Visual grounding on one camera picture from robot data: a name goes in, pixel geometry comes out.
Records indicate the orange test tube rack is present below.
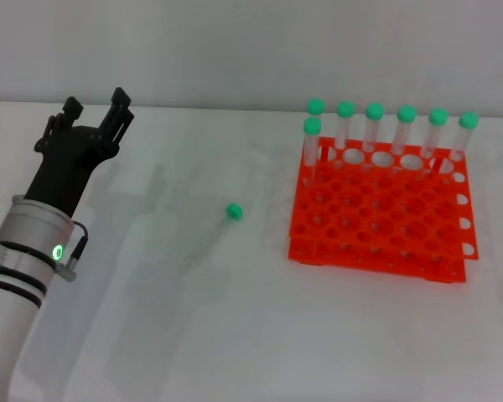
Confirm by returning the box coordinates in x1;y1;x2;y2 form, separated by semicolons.
287;136;480;285

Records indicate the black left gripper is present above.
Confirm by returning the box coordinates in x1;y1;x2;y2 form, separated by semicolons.
23;86;135;218

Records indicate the green-capped clear test tube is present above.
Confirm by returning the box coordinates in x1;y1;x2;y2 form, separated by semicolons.
421;107;449;160
186;202;244;271
307;97;327;146
363;101;386;154
302;116;323;188
334;100;355;152
390;105;417;157
449;111;480;164

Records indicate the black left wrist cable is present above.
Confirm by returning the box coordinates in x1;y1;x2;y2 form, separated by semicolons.
58;220;89;282

